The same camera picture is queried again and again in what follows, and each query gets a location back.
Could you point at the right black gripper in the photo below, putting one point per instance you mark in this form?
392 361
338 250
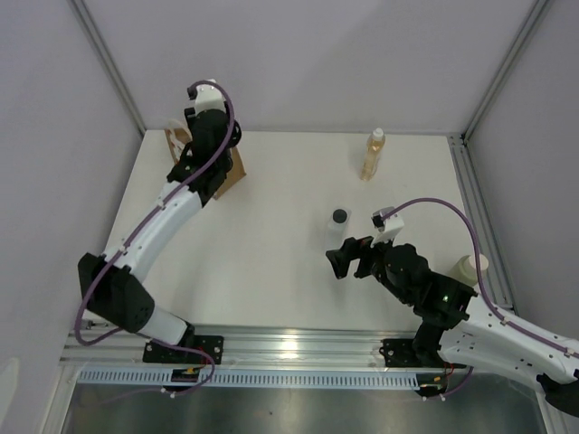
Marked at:
350 250

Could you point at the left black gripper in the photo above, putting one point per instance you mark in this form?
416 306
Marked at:
190 114

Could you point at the white bottle black cap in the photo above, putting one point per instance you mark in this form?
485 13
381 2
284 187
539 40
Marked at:
335 232

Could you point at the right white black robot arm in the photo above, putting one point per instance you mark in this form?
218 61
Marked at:
459 328

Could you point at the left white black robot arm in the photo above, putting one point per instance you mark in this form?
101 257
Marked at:
112 283

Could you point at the brown canvas tote bag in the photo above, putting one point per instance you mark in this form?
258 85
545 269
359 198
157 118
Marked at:
178 136

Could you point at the cream capped white bottle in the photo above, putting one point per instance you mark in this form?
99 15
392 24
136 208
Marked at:
465 269

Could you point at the amber liquid clear bottle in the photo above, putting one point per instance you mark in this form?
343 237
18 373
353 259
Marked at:
374 147

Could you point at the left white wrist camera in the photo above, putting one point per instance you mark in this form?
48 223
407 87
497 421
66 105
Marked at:
205 96

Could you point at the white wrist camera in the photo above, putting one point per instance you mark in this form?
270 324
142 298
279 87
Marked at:
388 224
205 96

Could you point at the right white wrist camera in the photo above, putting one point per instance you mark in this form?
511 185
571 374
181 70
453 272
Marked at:
388 224

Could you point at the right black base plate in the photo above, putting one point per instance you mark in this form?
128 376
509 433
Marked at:
404 353

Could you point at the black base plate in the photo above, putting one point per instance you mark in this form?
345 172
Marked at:
198 351
404 353

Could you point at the aluminium mounting rail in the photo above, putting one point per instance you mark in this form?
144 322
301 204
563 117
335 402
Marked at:
252 347

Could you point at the right side aluminium rail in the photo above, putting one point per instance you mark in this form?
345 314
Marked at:
497 280

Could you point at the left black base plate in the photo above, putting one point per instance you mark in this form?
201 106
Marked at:
198 351

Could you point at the left aluminium frame post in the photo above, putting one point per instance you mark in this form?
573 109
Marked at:
91 30

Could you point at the aluminium frame post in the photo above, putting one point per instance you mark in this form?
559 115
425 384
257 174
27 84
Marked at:
525 32
91 30

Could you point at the white slotted cable duct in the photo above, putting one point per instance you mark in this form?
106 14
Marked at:
251 378

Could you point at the right aluminium frame post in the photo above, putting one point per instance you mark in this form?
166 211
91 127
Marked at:
525 32

